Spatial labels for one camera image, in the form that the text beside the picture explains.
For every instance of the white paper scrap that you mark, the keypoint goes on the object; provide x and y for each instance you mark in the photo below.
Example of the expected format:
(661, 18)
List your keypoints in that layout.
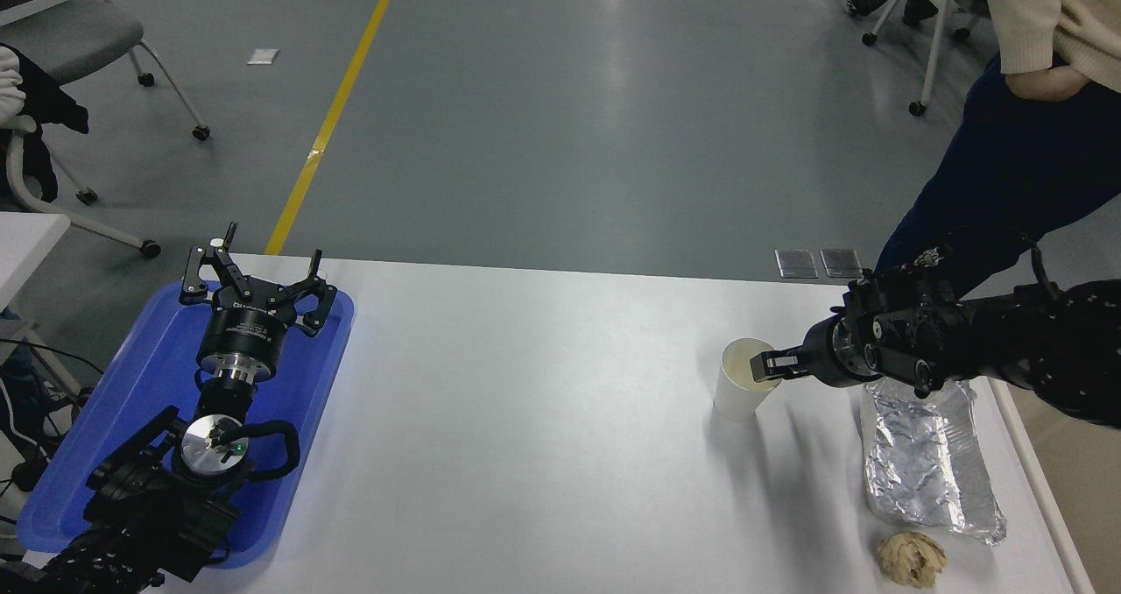
(263, 57)

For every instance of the crumpled tan paper ball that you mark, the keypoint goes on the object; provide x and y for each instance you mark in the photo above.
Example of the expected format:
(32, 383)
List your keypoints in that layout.
(911, 559)

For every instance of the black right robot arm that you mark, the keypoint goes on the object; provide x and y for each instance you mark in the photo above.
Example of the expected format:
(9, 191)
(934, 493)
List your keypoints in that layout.
(990, 335)

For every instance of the white-legged rolling chair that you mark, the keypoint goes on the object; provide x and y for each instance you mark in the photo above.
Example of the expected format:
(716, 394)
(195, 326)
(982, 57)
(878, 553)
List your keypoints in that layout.
(917, 108)

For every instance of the yellow floor tape line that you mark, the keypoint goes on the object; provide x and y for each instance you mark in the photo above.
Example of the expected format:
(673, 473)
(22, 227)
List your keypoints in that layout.
(337, 108)

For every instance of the standing person's hand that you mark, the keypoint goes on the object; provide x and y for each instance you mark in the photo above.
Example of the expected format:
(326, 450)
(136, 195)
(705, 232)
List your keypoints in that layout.
(1046, 84)

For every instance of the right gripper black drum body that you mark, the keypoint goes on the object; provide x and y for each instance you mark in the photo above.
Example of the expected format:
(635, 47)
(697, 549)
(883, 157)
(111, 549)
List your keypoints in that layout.
(836, 356)

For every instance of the silver floor plate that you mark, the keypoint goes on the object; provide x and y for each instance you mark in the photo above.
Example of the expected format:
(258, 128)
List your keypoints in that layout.
(842, 264)
(796, 264)

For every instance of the large pale bin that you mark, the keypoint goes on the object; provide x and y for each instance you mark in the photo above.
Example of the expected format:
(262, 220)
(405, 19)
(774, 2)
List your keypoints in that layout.
(1086, 498)

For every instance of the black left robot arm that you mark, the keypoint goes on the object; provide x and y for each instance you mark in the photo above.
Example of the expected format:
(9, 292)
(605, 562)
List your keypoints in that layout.
(144, 519)

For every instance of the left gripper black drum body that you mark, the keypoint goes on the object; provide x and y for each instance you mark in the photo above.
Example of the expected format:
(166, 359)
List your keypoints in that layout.
(245, 338)

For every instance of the small white side table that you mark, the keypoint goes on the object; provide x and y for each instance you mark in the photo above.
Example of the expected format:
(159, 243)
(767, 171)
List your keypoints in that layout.
(26, 239)

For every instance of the crumpled silver foil tray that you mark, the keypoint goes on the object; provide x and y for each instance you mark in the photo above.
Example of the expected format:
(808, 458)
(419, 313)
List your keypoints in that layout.
(928, 463)

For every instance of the standing person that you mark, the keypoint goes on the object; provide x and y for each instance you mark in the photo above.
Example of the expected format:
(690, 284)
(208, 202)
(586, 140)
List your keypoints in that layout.
(1025, 165)

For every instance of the blue plastic tray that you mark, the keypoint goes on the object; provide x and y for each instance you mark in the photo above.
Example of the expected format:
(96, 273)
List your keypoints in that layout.
(131, 375)

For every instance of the white paper cup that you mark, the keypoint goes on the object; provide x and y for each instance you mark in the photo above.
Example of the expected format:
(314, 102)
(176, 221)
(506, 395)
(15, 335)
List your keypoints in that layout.
(736, 397)

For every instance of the white-framed rolling chair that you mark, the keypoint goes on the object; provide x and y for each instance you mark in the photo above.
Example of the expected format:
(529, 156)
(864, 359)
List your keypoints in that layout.
(151, 249)

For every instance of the grey seat rolling chair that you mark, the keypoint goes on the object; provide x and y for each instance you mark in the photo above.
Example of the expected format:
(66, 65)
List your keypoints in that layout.
(70, 38)

